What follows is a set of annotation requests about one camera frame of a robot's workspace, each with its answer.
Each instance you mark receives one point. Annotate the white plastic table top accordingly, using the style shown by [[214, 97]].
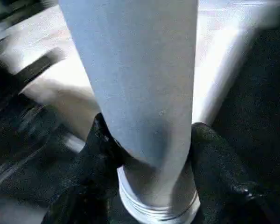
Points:
[[224, 58]]

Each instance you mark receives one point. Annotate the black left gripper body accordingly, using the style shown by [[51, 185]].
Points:
[[7, 93]]

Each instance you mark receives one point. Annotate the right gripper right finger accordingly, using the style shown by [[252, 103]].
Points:
[[228, 182]]

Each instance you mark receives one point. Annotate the white plastic table leg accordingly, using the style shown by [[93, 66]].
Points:
[[135, 81]]

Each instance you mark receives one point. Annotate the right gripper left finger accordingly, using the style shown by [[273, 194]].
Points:
[[88, 182]]

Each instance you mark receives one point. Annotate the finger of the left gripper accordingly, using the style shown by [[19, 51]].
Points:
[[39, 67]]

